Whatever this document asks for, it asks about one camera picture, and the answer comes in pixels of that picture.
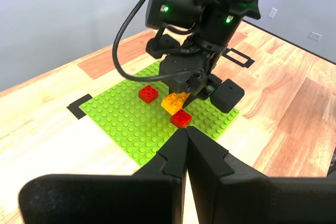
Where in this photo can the white wall switch plate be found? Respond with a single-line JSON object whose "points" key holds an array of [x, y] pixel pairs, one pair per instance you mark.
{"points": [[273, 12]]}

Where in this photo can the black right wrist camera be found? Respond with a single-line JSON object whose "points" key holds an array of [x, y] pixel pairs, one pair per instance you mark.
{"points": [[197, 82]]}

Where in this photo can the yellow building brick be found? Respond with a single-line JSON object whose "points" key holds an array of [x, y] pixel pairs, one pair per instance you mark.
{"points": [[173, 103]]}

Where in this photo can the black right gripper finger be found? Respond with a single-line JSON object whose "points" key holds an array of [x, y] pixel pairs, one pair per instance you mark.
{"points": [[227, 98], [178, 87]]}

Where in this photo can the green studded baseplate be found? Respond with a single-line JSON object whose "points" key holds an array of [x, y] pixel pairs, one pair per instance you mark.
{"points": [[118, 119]]}

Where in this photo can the white wall power outlet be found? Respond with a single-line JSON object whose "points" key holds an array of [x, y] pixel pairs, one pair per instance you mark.
{"points": [[315, 36]]}

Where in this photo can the black tape corner mark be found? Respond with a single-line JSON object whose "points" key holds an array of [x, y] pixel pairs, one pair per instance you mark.
{"points": [[76, 111]]}

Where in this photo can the black tape rectangle outline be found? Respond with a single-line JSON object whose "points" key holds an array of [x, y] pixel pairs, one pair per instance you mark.
{"points": [[249, 63]]}

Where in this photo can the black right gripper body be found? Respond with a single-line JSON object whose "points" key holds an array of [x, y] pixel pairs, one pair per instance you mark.
{"points": [[183, 64]]}

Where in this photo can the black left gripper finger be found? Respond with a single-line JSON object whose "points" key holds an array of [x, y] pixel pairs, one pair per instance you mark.
{"points": [[262, 200], [105, 197]]}

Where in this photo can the red building brick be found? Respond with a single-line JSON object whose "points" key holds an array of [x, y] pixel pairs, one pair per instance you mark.
{"points": [[181, 118], [148, 95]]}

